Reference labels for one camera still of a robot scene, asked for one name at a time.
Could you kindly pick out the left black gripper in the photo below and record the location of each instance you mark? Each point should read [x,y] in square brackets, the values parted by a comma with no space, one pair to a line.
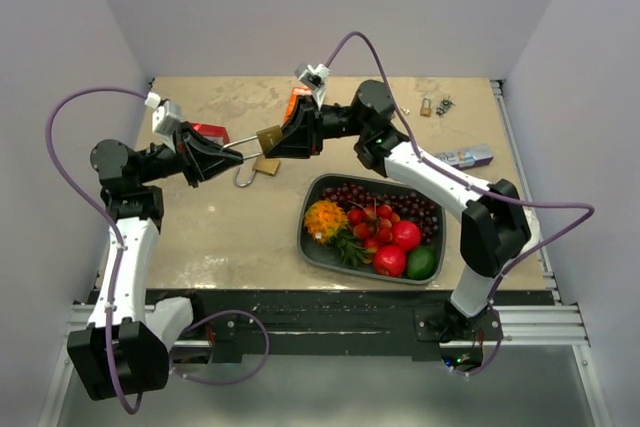
[202,158]

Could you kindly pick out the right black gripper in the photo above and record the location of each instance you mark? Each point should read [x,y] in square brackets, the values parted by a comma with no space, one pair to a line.
[302,132]

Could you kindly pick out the brass padlock with key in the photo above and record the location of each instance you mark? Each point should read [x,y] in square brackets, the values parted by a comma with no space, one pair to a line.
[266,139]

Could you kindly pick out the large brass padlock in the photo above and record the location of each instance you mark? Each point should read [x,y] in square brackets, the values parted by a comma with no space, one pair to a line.
[261,166]

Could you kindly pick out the small brass padlock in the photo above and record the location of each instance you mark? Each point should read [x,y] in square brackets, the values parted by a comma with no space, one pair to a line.
[426,107]

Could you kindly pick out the black key bunch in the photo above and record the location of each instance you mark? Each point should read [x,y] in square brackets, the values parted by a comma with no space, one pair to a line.
[446,103]

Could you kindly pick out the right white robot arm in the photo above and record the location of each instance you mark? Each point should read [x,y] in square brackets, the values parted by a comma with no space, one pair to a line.
[494,226]

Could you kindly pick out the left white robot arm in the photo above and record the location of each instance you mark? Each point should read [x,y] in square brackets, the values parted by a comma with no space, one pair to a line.
[124,350]

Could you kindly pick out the red toothpaste box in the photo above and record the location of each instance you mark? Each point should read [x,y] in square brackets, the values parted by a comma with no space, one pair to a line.
[218,134]

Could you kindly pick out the orange razor box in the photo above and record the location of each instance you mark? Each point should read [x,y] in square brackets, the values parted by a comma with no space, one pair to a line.
[296,93]

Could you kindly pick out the grey fruit tray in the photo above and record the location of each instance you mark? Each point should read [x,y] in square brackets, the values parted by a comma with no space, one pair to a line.
[326,256]

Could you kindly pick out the orange horned melon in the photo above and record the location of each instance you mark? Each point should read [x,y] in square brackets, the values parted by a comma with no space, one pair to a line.
[326,223]

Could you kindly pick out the green pineapple leaf top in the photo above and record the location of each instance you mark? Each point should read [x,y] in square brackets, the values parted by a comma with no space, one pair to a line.
[351,253]

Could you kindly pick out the dark red grapes bunch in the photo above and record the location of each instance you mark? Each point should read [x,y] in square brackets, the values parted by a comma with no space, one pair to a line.
[409,205]

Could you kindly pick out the upper red pomegranate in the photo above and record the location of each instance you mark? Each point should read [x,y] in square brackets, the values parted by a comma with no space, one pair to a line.
[406,235]

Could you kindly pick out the red pomegranate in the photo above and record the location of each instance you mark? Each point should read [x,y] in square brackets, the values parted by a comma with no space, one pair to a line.
[389,260]
[406,235]

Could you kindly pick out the lower red pomegranate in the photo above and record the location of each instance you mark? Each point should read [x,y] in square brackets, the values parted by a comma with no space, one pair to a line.
[389,260]

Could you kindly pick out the green avocado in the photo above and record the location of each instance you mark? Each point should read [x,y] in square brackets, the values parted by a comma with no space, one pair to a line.
[421,263]

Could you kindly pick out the purple toothpaste box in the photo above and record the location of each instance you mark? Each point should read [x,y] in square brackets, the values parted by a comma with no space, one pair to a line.
[467,157]

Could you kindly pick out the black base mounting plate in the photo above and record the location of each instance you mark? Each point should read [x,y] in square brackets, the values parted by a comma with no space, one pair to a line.
[213,304]

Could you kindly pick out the white paper towel roll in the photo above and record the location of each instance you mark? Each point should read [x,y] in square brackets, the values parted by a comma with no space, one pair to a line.
[534,227]

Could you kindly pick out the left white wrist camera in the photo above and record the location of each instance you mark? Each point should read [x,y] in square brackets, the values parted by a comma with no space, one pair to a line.
[166,118]

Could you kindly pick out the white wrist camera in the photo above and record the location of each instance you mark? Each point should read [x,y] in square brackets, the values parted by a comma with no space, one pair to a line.
[316,79]
[166,118]

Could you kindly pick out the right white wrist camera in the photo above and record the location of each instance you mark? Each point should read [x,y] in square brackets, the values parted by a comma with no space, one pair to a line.
[316,79]

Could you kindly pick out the aluminium frame rail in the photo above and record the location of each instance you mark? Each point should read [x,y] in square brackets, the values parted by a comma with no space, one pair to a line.
[540,322]

